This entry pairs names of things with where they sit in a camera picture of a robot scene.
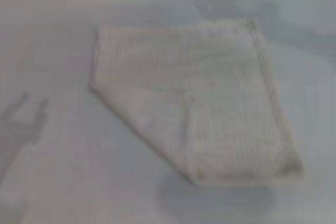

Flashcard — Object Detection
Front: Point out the white waffle-weave towel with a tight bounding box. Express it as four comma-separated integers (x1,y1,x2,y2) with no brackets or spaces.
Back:
89,16,306,187

